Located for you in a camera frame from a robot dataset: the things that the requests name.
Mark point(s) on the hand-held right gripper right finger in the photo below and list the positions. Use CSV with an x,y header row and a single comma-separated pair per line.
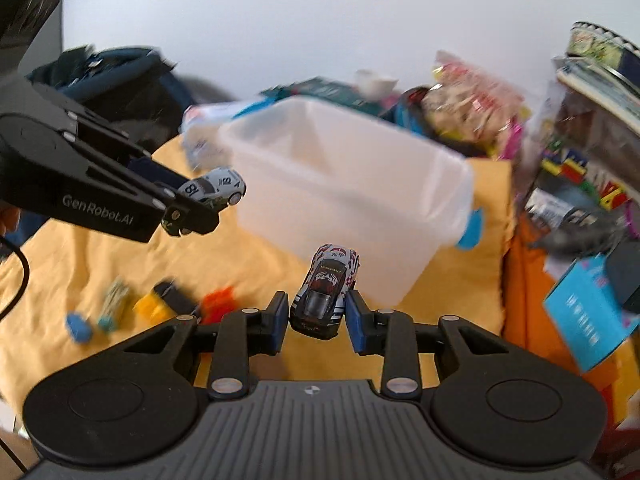
x,y
357,325

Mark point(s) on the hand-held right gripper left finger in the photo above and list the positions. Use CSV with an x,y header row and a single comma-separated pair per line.
x,y
279,322

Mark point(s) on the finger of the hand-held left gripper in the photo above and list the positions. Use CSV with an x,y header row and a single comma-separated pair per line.
x,y
192,217
155,172

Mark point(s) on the white toy car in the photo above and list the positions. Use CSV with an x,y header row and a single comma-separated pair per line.
x,y
220,186

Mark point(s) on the black and red toy car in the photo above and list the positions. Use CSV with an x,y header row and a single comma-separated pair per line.
x,y
325,285

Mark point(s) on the white plastic storage bin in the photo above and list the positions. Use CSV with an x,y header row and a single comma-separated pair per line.
x,y
345,185

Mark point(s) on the orange block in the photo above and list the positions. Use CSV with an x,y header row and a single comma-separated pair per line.
x,y
220,302

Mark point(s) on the white tissue pack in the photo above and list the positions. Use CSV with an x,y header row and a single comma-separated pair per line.
x,y
205,130

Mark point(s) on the yellow blanket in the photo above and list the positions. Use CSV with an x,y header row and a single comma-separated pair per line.
x,y
150,270

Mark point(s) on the black block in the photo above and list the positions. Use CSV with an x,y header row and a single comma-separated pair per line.
x,y
175,297

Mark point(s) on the dark blue bag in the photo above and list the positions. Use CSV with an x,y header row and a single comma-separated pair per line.
x,y
125,95

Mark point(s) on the yellow block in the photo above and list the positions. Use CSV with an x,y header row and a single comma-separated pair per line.
x,y
150,306

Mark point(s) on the teal toy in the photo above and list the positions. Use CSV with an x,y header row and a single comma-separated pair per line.
x,y
114,305

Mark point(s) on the light blue block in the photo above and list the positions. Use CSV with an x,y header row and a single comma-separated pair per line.
x,y
79,327

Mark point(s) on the orange cabinet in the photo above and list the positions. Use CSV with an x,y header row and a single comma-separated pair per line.
x,y
525,285

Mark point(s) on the teal packet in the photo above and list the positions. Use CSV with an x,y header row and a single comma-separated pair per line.
x,y
325,92

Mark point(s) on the white cup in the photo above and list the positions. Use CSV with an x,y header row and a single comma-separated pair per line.
x,y
375,82

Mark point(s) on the light blue box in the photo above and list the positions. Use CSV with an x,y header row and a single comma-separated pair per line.
x,y
585,315

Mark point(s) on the clear snack bag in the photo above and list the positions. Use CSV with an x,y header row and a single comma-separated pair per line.
x,y
470,100

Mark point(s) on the colourful toy blocks set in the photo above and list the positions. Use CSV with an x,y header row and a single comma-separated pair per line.
x,y
575,167

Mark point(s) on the round patterned tin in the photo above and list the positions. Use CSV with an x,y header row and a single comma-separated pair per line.
x,y
600,42

